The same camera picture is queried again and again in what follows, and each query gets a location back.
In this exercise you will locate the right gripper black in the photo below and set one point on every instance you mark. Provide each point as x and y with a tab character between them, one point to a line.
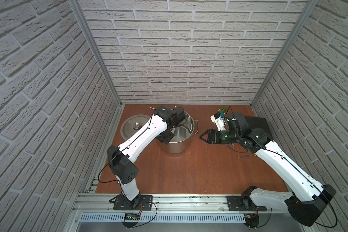
210	132

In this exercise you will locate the controller board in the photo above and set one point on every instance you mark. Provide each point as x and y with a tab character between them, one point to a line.
251	221
130	220

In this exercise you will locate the right controller board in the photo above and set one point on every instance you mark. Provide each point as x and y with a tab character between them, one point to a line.
251	221

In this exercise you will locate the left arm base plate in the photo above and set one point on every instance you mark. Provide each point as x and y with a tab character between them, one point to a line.
141	202

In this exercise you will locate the green plastic fitting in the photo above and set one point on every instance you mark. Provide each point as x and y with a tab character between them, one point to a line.
223	110

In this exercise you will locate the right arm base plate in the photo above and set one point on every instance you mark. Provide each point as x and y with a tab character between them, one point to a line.
241	203

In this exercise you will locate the left controller board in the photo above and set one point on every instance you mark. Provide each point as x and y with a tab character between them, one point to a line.
130	220

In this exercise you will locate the stainless steel pot lid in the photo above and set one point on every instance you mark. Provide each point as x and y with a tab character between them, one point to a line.
132	125

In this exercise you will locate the black plastic tool case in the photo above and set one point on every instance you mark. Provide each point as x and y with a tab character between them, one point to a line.
256	122

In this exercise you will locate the aluminium rail frame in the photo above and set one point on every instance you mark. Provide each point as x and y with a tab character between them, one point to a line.
168	208

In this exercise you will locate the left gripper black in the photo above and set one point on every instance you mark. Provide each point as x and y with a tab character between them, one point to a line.
166	136

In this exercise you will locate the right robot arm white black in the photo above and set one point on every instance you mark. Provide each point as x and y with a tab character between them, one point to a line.
307	199

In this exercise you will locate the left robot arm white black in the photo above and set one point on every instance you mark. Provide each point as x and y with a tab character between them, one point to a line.
121	158

